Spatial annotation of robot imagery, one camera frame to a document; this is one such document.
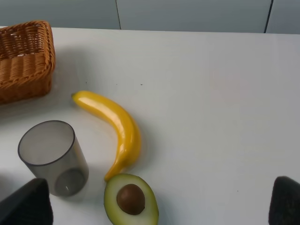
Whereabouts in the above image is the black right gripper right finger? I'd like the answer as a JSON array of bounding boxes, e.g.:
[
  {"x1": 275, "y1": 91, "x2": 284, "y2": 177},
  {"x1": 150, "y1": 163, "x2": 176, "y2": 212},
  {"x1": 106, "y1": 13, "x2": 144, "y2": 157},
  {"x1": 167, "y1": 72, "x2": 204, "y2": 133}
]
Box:
[{"x1": 268, "y1": 176, "x2": 300, "y2": 225}]

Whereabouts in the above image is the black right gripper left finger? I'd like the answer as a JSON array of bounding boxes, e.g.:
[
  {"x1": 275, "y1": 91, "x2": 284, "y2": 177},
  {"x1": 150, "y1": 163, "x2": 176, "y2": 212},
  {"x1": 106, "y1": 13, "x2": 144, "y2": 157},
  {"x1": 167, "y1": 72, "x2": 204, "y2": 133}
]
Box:
[{"x1": 0, "y1": 178, "x2": 53, "y2": 225}]

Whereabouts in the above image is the brown wicker basket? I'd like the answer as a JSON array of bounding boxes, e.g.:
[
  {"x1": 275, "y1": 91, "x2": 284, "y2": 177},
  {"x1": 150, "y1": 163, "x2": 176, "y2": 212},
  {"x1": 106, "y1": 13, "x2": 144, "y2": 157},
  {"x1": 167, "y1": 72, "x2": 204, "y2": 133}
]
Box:
[{"x1": 0, "y1": 21, "x2": 56, "y2": 104}]

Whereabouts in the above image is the grey translucent plastic cup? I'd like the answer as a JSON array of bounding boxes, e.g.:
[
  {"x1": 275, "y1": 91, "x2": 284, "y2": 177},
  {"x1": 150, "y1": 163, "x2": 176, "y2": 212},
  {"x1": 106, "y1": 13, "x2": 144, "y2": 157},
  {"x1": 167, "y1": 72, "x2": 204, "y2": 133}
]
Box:
[{"x1": 17, "y1": 120, "x2": 89, "y2": 197}]

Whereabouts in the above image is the halved avocado with pit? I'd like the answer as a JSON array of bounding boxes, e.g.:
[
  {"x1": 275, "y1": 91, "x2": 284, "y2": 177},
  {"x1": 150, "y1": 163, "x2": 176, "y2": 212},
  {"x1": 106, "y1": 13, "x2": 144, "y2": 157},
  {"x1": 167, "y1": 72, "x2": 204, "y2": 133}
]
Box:
[{"x1": 104, "y1": 173, "x2": 159, "y2": 225}]

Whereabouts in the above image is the yellow banana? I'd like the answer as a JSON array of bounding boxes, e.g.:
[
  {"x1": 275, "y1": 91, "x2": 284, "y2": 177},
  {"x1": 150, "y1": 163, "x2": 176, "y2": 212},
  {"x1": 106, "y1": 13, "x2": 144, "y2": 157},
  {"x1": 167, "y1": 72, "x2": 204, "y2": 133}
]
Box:
[{"x1": 72, "y1": 90, "x2": 141, "y2": 181}]

